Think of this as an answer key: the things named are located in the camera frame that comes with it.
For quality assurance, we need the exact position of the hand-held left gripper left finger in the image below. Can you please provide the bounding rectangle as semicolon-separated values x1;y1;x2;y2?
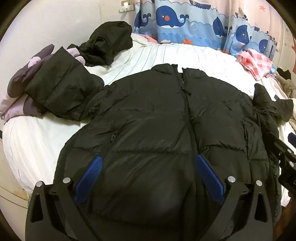
25;155;103;241

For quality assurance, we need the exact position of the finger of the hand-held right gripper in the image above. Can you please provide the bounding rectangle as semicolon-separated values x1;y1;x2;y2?
268;132;296;163

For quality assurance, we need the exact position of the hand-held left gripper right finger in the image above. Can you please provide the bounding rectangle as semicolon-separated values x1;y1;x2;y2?
194;153;275;241

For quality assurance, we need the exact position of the black puffer jacket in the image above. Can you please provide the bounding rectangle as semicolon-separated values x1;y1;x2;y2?
25;46;294;241

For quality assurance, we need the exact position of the white striped bed sheet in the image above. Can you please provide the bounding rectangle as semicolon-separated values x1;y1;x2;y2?
0;32;296;200

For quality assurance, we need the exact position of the small dark cloth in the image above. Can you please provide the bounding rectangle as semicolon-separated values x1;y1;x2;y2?
277;68;291;80

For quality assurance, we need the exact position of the pink checkered cloth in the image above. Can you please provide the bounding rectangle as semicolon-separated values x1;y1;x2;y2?
238;49;277;80

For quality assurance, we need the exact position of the lilac and grey garment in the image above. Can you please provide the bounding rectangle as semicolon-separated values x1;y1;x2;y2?
0;44;85;120

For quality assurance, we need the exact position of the black crumpled garment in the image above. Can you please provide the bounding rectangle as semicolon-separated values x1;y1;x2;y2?
77;21;133;67

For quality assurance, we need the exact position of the whale print curtain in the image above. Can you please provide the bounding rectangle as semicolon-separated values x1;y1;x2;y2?
133;0;289;58

